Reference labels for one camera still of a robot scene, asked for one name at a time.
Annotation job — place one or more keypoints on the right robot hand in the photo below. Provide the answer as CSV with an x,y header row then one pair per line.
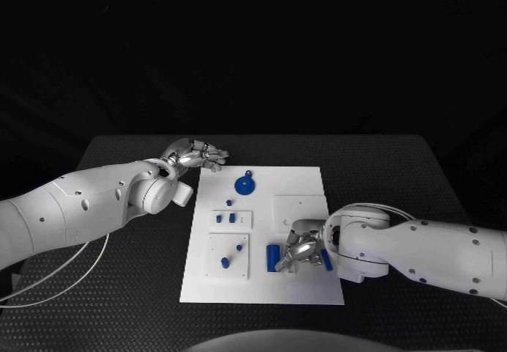
x,y
302,249

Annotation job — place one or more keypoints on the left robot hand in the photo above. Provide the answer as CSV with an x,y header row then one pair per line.
x,y
190,156

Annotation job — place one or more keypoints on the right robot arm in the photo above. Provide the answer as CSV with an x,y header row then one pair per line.
x,y
414,247

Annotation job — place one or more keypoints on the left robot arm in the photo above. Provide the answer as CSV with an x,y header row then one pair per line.
x,y
79,203

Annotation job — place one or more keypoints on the white task board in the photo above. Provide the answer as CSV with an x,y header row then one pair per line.
x,y
260,286

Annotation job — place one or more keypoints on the thin blue cylinder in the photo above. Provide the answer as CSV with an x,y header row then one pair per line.
x,y
325,261

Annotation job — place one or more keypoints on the long blue cylinder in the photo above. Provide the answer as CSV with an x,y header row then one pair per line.
x,y
272,257

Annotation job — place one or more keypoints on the blue gear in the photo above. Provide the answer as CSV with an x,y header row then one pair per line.
x,y
245,184

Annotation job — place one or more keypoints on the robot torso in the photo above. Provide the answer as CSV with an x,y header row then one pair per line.
x,y
317,342

